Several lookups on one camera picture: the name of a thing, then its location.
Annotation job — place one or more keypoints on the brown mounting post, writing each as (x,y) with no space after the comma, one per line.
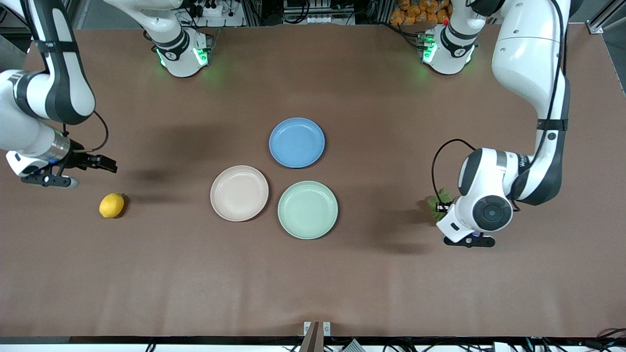
(313,340)

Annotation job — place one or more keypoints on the white power strip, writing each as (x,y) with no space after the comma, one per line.
(220,12)

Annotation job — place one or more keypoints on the orange plastic fruit pile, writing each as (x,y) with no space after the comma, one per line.
(415,12)

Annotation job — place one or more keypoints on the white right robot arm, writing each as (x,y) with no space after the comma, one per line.
(29,132)

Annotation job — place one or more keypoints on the green round plate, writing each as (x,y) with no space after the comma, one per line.
(307,210)

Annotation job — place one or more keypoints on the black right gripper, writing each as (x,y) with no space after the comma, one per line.
(79,158)

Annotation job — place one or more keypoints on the small metal bracket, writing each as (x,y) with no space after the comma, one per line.
(326,328)

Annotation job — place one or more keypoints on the beige round plate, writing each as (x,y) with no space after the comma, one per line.
(239,193)

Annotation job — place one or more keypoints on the yellow lemon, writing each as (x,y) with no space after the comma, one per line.
(111,205)

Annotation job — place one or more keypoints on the green lettuce leaf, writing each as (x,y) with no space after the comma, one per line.
(442,195)

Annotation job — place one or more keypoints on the blue round plate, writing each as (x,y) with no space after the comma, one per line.
(297,142)

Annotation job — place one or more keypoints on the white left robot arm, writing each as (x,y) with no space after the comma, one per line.
(528,58)

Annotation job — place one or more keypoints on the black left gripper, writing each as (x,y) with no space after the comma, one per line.
(442,207)

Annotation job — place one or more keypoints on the grey adapter block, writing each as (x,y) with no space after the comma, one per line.
(353,346)

